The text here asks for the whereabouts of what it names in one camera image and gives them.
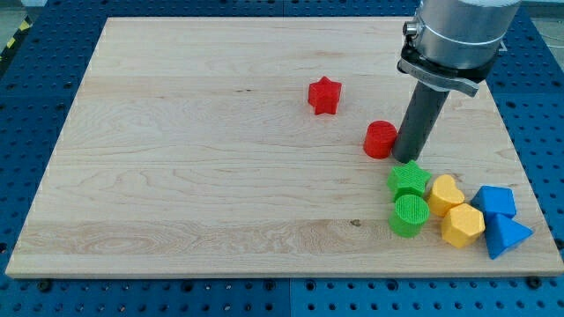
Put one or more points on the red cylinder block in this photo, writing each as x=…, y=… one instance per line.
x=379, y=139

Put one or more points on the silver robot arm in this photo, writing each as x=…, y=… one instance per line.
x=451, y=45

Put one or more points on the red star block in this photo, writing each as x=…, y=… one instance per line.
x=324, y=96

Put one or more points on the green star block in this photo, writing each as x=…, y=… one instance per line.
x=408, y=179

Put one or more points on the light wooden board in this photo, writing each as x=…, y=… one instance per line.
x=190, y=151

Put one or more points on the green cylinder block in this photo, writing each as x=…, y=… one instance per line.
x=410, y=214

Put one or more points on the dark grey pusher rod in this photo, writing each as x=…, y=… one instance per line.
x=421, y=114

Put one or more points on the yellow heart block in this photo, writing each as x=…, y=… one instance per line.
x=444, y=195

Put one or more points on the yellow hexagon block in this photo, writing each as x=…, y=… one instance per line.
x=462, y=225

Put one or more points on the blue cube block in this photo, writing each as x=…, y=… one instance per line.
x=493, y=201

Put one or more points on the blue pyramid block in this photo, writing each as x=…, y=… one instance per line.
x=503, y=234

